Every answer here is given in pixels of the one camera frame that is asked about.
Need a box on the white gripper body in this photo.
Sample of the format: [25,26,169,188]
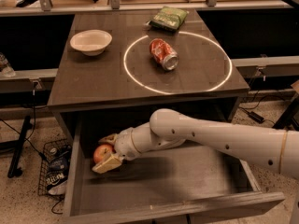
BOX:
[114,128,140,161]

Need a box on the dark wooden cabinet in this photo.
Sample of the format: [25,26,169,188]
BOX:
[48,9,249,138]

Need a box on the black table frame right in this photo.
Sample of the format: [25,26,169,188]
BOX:
[272,81,299,131]

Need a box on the dark snack bag in basket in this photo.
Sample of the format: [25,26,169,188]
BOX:
[45,146,71,196]

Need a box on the black power adapter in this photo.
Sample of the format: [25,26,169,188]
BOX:
[249,111,264,123]

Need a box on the black wire basket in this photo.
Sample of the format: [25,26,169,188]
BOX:
[38,139,72,197]

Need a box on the open wooden top drawer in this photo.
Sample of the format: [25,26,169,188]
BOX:
[62,104,286,224]

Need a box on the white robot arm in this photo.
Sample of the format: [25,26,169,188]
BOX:
[93,109,299,179]

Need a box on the green chip bag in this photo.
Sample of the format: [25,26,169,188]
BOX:
[149,7,189,32]

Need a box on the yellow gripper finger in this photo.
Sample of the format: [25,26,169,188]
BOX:
[98,133,118,146]
[92,153,122,174]

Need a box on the black floor stand leg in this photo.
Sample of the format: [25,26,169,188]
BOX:
[7,116,32,178]

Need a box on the red apple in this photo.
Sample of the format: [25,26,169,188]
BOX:
[93,144,114,164]

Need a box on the crushed red soda can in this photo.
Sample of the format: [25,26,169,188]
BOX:
[149,38,178,71]

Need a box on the white paper bowl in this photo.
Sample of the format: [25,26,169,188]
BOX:
[70,30,112,56]

